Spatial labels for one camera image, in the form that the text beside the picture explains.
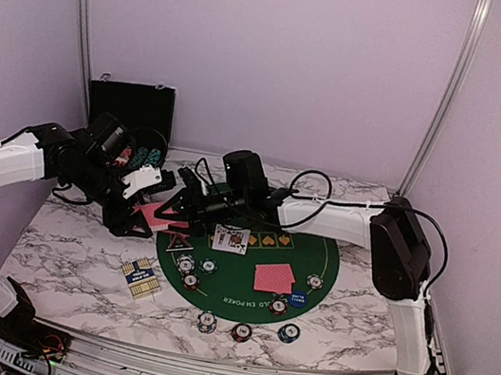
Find black triangular all-in marker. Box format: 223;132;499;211
166;234;194;253

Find teal 50 chip stack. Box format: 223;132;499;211
277;323;301;344

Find red card being dealt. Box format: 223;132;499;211
255;263;296;283

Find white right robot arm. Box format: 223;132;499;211
156;150;435;375

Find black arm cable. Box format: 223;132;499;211
123;123;175;175
265;164;459;297

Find teal 50 chip row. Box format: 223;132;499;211
142;148;163;168

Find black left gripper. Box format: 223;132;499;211
57;151;162;241

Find blue white chip mat edge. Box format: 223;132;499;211
306;274;324;290

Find red card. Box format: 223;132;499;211
253;271;293;294

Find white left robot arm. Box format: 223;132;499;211
0;113;164;347

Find blue tan 10 chip stack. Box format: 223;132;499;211
196;310;217;334

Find brown 100 chips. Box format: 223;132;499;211
181;273;200;291

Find black poker chip case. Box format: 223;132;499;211
89;80;176;157

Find blue tan chips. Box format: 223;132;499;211
176;254;196;275

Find right aluminium frame post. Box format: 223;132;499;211
395;0;493;196

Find green round poker mat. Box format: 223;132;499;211
156;230;341;325

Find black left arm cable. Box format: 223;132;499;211
123;123;175;175

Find blue small blind button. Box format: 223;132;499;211
288;291;308;309

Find left aluminium frame post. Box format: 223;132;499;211
51;0;106;89

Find red backed card deck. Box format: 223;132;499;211
134;202;175;232

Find dark green chip row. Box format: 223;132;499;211
128;146;150;170

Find teal 50 chips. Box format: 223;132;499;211
200;258;218;274

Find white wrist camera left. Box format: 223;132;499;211
121;165;162;199

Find blue texas holdem card box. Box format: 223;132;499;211
121;258;160;299

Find brown 100 chip stack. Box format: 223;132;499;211
231;323;252;343

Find aluminium frame post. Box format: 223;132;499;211
395;0;493;196
51;0;106;89

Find king of diamonds card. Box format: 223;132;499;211
212;223;232;252

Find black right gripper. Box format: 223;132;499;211
153;176;251;245

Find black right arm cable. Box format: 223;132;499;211
265;164;459;297

